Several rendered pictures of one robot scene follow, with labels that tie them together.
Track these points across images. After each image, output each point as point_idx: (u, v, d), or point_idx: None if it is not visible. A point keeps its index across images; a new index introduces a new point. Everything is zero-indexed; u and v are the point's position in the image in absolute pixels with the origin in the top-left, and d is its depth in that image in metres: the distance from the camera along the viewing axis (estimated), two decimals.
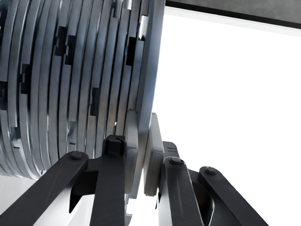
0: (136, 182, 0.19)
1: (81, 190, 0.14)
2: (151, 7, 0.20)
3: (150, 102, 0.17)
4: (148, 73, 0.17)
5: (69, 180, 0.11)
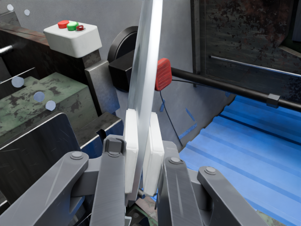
0: (135, 182, 0.19)
1: (81, 190, 0.14)
2: (148, 12, 0.21)
3: (149, 102, 0.18)
4: (147, 73, 0.18)
5: (70, 180, 0.11)
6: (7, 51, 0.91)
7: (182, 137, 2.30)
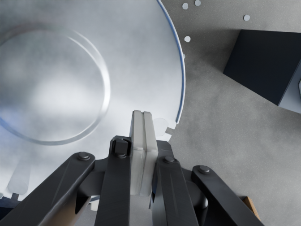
0: None
1: (88, 191, 0.14)
2: (169, 85, 0.30)
3: (166, 10, 0.27)
4: (173, 28, 0.28)
5: (76, 181, 0.11)
6: None
7: None
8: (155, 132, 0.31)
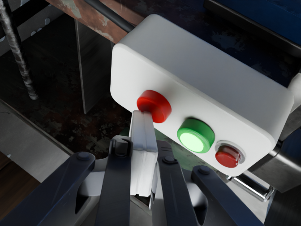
0: (269, 204, 0.59)
1: (88, 191, 0.14)
2: None
3: None
4: None
5: (75, 181, 0.11)
6: None
7: None
8: None
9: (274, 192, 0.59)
